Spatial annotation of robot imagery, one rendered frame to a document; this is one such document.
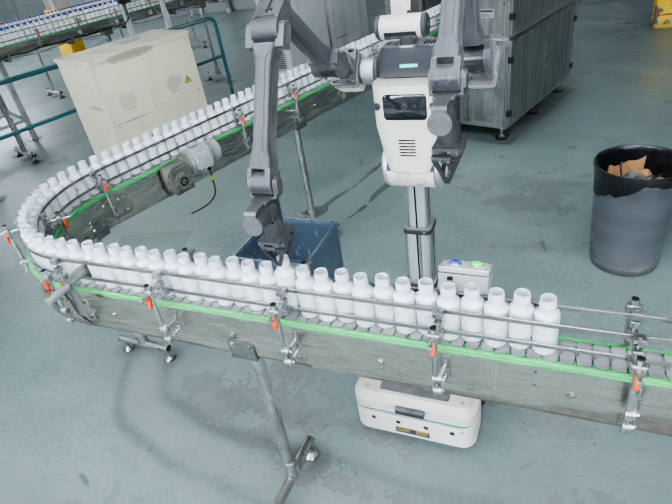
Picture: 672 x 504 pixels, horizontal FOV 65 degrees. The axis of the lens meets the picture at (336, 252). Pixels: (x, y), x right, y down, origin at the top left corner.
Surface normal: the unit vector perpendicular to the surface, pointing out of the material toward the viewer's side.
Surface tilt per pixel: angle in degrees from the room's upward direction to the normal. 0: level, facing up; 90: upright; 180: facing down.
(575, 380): 90
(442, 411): 31
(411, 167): 90
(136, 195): 90
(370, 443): 0
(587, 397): 90
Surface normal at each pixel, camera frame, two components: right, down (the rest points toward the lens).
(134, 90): 0.76, 0.26
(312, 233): -0.36, 0.55
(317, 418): -0.14, -0.83
